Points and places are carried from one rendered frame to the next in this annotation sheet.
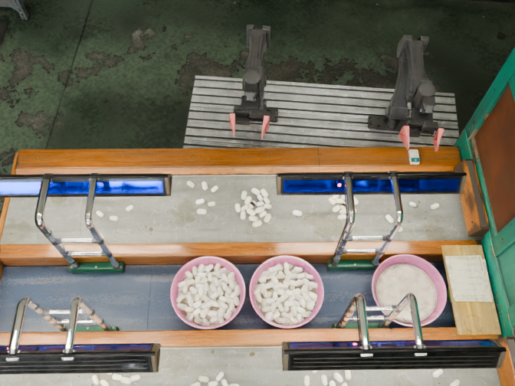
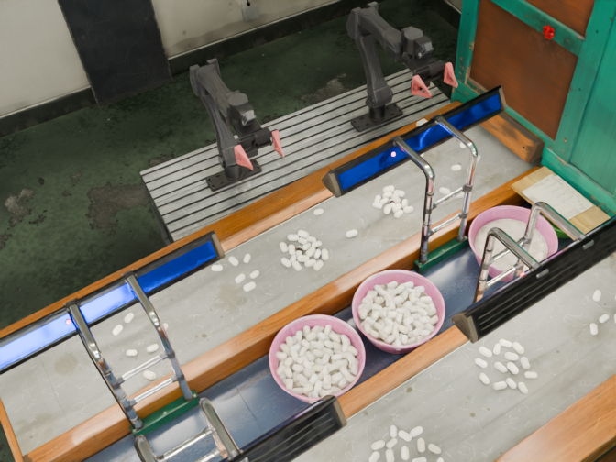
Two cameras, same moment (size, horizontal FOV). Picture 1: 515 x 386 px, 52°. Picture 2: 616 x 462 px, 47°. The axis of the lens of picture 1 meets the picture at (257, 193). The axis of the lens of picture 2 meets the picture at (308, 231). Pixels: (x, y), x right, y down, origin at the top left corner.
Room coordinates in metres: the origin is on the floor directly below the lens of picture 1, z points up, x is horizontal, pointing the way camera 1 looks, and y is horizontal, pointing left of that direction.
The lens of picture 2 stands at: (-0.32, 0.59, 2.48)
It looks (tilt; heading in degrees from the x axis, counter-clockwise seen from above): 50 degrees down; 334
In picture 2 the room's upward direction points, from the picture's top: 6 degrees counter-clockwise
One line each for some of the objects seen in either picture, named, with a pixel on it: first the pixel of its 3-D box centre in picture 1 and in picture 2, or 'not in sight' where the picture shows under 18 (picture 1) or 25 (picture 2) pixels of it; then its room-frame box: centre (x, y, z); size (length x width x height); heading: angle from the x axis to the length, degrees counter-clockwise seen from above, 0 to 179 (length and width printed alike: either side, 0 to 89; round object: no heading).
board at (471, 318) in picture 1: (470, 288); (565, 206); (0.59, -0.77, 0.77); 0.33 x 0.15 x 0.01; 2
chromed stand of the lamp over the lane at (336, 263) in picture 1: (361, 224); (429, 195); (0.78, -0.37, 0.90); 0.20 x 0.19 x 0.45; 92
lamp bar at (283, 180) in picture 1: (370, 179); (417, 136); (0.86, -0.37, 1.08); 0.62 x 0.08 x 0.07; 92
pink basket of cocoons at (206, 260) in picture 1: (208, 295); (317, 363); (0.56, 0.17, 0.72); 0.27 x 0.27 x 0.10
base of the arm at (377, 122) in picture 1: (392, 119); (377, 110); (1.37, -0.58, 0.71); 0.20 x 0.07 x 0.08; 87
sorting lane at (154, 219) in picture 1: (240, 209); (289, 264); (0.91, 0.07, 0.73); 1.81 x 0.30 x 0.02; 92
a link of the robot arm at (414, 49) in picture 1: (414, 69); (379, 36); (1.36, -0.58, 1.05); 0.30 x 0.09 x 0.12; 177
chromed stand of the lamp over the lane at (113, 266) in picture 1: (85, 226); (136, 357); (0.75, 0.60, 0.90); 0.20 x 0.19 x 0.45; 92
